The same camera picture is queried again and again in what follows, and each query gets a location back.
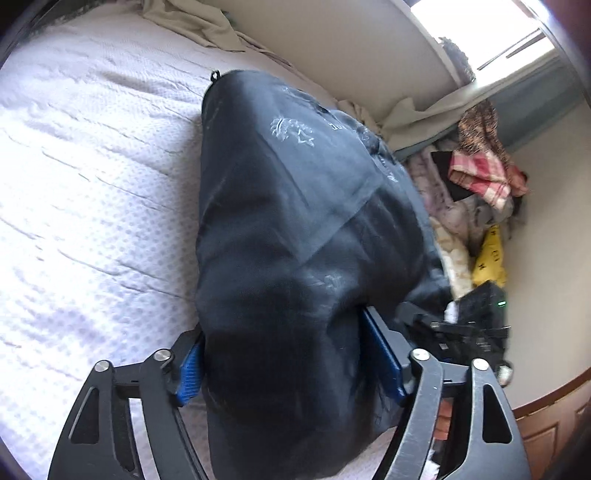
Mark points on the leopard print cloth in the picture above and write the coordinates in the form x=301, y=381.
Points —
x=480, y=124

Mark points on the red plaid cloth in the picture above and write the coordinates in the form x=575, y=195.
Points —
x=480, y=177

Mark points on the teal curtain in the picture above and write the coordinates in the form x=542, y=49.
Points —
x=531, y=106

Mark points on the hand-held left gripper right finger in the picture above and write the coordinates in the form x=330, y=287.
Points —
x=385, y=355

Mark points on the yellow printed cloth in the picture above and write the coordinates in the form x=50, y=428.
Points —
x=489, y=258

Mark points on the brown wooden panel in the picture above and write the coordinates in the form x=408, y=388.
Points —
x=549, y=434

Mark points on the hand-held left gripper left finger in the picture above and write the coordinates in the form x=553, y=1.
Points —
x=189, y=374

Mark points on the pink floral quilt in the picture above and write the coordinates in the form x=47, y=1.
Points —
x=427, y=198

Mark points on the cream cloth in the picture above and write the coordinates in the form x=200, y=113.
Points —
x=455, y=263

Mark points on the dark dried bundle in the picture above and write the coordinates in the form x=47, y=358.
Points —
x=457, y=55

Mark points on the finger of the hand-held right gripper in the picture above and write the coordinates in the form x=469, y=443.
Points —
x=411, y=319

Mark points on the black cloth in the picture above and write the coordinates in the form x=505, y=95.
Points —
x=445, y=166

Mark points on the grey cloth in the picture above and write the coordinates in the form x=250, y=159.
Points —
x=489, y=219

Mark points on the dark navy printed coat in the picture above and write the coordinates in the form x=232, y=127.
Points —
x=286, y=230

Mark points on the window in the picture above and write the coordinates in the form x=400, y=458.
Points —
x=485, y=27

